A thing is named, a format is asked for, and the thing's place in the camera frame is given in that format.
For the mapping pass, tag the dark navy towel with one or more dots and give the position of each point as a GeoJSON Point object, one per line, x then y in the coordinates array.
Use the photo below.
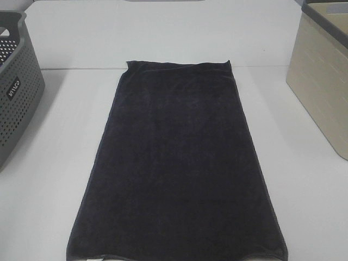
{"type": "Point", "coordinates": [176, 175]}

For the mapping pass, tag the beige storage box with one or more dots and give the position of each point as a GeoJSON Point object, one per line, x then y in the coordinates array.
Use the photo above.
{"type": "Point", "coordinates": [317, 73]}

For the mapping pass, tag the grey perforated plastic basket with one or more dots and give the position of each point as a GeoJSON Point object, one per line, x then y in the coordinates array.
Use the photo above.
{"type": "Point", "coordinates": [22, 82]}

